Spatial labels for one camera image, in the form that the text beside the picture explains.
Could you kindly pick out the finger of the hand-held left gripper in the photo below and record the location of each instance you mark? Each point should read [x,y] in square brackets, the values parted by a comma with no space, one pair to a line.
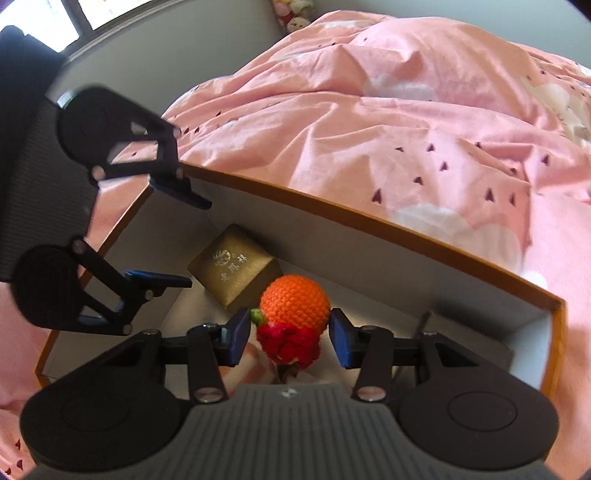
[166,157]
[152,282]

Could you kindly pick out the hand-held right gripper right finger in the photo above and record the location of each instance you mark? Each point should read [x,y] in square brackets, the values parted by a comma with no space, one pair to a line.
[339,341]

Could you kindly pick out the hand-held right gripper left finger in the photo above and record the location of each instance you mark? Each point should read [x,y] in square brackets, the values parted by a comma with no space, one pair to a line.
[240,339]

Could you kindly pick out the pink embossed wallet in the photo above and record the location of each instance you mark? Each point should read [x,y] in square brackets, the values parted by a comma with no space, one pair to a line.
[254,364]

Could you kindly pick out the crocheted orange with red flower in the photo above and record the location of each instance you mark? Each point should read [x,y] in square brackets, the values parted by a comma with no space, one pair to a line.
[295,300]

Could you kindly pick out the orange cardboard box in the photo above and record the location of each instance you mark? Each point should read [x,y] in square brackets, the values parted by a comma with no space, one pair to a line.
[369,277]

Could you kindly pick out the small gold box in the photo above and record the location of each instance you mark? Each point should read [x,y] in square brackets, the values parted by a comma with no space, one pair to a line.
[231,270]

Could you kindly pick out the small grey box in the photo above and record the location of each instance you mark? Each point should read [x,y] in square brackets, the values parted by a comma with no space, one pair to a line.
[480,350]

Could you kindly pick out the window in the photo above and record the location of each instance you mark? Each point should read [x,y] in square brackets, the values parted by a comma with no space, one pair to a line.
[101,14]

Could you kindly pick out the pile of plush toys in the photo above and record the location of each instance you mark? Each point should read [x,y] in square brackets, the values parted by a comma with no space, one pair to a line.
[295,14]

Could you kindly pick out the pink printed blanket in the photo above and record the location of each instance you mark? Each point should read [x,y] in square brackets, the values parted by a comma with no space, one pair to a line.
[369,129]

